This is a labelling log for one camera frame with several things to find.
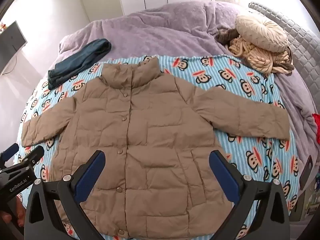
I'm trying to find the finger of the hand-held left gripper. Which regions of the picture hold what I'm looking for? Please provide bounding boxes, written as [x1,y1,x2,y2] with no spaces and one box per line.
[0,144,19,166]
[17,145,45,172]

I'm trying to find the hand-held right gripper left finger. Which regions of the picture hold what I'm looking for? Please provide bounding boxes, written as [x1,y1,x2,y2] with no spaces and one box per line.
[24,150,106,240]

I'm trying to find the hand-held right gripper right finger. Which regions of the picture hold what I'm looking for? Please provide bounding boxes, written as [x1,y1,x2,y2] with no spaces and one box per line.
[209,150,291,240]

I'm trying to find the brown puffer jacket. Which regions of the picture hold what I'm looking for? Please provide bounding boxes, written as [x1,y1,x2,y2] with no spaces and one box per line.
[21,56,290,238]

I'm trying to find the person's left hand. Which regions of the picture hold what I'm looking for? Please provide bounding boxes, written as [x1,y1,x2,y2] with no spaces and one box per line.
[0,196,26,228]

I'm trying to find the dark smartphone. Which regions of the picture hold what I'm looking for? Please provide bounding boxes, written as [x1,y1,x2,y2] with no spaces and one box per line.
[299,155,314,191]

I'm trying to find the monkey print striped blanket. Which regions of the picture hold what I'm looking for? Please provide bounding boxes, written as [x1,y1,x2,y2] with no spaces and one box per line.
[15,55,299,240]

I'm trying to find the flat screen monitor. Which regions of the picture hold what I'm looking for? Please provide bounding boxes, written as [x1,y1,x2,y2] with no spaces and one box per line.
[0,21,27,76]

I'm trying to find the red cloth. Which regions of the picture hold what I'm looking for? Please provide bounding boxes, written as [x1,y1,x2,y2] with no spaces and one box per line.
[312,113,320,144]

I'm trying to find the dark blue jeans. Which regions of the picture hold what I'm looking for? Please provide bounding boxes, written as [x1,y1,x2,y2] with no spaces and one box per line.
[48,38,112,90]

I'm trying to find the beige chunky knit throw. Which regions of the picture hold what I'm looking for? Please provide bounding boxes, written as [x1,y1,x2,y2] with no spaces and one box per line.
[229,36,294,77]

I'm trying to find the brown fur cloth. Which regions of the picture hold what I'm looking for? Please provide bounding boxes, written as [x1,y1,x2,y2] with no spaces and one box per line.
[215,27,241,48]

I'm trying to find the round beige pleated cushion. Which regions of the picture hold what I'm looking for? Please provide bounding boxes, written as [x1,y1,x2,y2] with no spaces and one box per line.
[235,15,288,53]

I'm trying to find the purple fleece duvet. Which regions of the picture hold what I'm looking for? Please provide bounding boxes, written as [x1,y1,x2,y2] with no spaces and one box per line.
[59,1,320,166]

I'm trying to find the grey tufted headboard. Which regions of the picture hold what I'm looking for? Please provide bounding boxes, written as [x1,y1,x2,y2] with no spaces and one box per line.
[249,1,320,90]

